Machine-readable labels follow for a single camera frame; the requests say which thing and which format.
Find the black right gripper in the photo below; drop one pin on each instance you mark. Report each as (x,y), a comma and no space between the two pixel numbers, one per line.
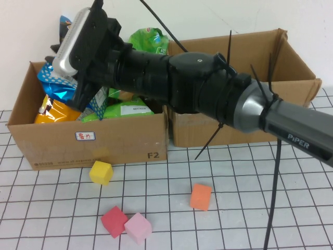
(101,52)

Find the blue shrimp chips bag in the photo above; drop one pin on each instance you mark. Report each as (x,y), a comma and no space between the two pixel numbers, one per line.
(57,88)

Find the green Lay's chips bag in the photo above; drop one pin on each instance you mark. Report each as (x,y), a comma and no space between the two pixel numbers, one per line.
(148,41)

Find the red foam cube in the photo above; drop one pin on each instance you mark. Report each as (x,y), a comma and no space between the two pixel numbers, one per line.
(114,221)

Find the pink foam cube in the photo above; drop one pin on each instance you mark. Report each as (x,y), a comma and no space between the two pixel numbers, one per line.
(138,229)

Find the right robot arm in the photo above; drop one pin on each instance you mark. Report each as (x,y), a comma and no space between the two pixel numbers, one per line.
(195,83)

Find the small green snack bag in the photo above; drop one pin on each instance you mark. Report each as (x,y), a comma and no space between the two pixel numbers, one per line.
(125,110)

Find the yellow chips bag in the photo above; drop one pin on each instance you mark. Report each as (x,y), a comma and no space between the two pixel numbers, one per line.
(57,114)

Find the white label with red writing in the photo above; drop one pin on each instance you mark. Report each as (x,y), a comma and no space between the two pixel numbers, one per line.
(85,136)

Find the cardboard box with F2 print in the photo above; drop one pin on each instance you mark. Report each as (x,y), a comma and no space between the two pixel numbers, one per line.
(117,140)

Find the yellow foam cube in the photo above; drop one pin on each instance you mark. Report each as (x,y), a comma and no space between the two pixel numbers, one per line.
(101,173)

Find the black zip tie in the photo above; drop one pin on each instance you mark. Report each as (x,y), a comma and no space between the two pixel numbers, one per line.
(270,75)
(229,49)
(261,80)
(209,142)

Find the orange foam cube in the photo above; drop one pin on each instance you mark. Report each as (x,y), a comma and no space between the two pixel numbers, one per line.
(200,198)

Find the taped cardboard box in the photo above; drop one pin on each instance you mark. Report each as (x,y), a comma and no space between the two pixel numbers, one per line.
(286,65)

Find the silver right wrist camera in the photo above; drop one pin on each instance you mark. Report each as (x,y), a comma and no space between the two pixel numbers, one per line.
(70,44)

